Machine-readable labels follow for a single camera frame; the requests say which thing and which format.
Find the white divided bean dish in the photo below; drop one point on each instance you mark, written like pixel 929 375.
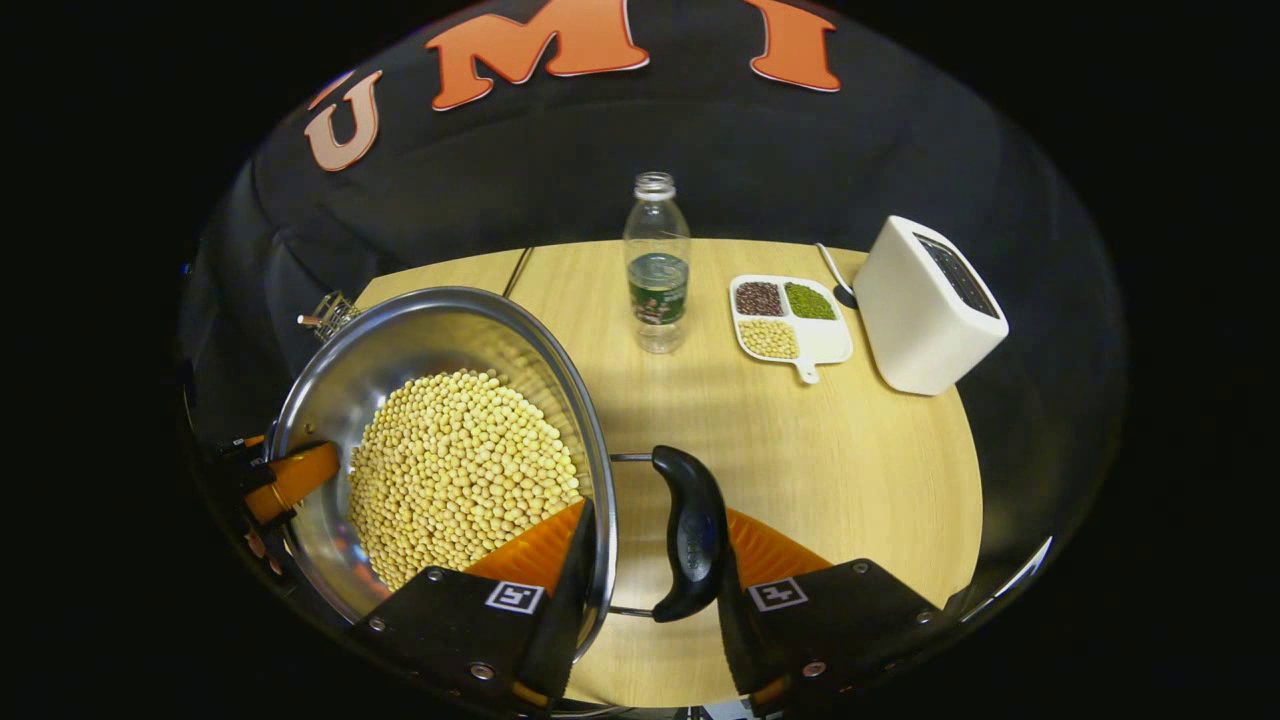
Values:
pixel 790 320

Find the black backdrop cloth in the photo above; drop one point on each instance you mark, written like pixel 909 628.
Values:
pixel 700 150

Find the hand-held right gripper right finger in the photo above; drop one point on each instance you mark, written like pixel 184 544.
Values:
pixel 740 630

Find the clear plastic bottle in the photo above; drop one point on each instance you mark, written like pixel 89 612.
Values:
pixel 657 270

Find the white toaster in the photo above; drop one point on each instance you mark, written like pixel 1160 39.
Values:
pixel 925 310

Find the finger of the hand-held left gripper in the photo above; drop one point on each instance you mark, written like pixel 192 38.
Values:
pixel 248 443
pixel 295 478

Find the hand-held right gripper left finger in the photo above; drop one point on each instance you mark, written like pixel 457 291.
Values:
pixel 570 610

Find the pile of soybeans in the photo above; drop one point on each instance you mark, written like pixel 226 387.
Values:
pixel 460 470

